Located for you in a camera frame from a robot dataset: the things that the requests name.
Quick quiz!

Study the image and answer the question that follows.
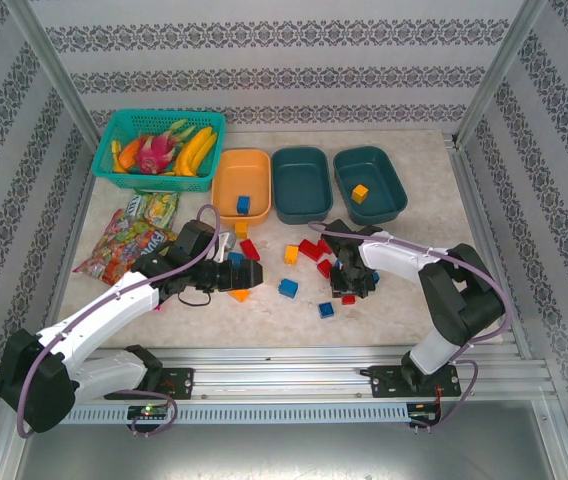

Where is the green yellow snack bag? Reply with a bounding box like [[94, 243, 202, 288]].
[[126, 191, 181, 227]]

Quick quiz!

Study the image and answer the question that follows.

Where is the orange plastic container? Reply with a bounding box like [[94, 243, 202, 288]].
[[211, 148, 272, 225]]

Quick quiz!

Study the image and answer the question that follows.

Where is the large colourful candy bag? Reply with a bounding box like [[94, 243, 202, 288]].
[[72, 208, 179, 289]]

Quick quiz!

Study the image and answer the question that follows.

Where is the teal plastic mesh basket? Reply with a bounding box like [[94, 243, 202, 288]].
[[91, 108, 228, 194]]

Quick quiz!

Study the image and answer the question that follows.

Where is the dark teal plastic container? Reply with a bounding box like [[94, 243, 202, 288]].
[[271, 145, 335, 225], [332, 146, 409, 225]]

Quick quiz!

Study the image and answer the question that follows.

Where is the yellow toy banana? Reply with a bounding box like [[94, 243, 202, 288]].
[[173, 126, 215, 176], [191, 132, 219, 178]]

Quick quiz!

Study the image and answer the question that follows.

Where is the pink toy dragon fruit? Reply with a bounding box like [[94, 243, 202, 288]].
[[135, 118, 196, 175]]

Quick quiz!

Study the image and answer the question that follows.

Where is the orange toy mango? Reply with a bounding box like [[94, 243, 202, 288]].
[[117, 137, 143, 170]]

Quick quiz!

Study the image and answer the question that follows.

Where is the small yellow toy fruit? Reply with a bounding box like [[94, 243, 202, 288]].
[[110, 140, 128, 174]]

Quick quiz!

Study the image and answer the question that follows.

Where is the thin black camera cable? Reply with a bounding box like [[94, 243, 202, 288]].
[[177, 289, 213, 308]]

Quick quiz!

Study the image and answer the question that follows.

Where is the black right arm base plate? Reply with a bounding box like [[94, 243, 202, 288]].
[[368, 364, 461, 400]]

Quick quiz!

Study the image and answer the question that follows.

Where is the aluminium mounting rail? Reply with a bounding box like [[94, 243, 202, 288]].
[[11, 344, 558, 401]]

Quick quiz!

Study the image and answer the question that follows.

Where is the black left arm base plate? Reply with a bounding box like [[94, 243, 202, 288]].
[[104, 367, 195, 401]]

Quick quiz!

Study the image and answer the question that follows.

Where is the white slotted cable duct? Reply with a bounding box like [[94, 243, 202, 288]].
[[31, 403, 411, 425]]

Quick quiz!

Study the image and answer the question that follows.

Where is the aluminium side rail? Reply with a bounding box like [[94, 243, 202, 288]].
[[33, 142, 100, 366], [446, 132, 535, 361]]

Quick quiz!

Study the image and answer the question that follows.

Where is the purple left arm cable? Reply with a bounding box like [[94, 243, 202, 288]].
[[16, 203, 225, 440]]

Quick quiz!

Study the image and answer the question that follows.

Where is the aluminium frame post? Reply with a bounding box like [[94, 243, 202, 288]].
[[452, 0, 549, 146], [6, 0, 103, 146]]

